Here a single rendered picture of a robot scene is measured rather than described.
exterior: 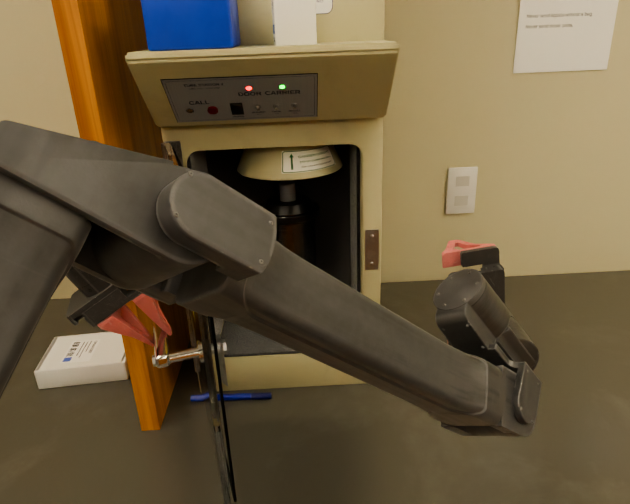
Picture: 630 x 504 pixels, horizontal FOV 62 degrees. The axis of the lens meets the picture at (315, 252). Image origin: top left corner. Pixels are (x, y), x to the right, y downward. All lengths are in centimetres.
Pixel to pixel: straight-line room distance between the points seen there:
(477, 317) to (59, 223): 40
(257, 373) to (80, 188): 71
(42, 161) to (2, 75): 107
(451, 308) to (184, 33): 43
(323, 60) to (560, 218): 91
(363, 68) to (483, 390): 40
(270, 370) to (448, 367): 52
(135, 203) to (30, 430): 76
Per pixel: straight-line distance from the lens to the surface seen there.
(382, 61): 67
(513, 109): 131
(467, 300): 54
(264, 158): 82
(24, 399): 110
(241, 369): 95
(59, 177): 28
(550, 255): 146
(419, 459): 84
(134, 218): 29
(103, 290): 60
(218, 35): 66
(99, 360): 106
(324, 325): 37
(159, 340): 63
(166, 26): 67
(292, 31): 68
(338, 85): 70
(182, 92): 71
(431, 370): 45
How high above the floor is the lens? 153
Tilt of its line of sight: 23 degrees down
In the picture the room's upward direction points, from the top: 2 degrees counter-clockwise
